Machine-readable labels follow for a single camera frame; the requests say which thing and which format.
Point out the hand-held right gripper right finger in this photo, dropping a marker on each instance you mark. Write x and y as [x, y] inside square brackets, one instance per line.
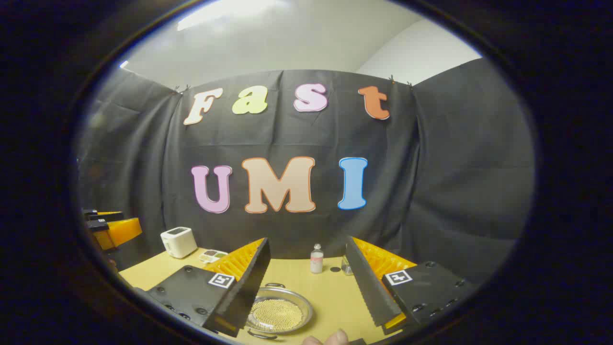
[371, 287]

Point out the pile of yellow soybeans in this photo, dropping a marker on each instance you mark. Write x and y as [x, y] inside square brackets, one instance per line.
[277, 315]

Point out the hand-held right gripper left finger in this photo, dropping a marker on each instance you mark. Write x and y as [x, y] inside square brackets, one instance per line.
[239, 297]

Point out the clear bottle with pink label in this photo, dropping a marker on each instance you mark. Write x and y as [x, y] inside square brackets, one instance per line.
[316, 261]

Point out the white toaster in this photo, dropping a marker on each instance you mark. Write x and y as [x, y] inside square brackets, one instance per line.
[178, 243]

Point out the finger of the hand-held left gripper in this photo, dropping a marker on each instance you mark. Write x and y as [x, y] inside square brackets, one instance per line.
[107, 215]
[125, 230]

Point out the white divided bean dish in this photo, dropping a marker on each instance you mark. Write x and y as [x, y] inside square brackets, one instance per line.
[213, 256]

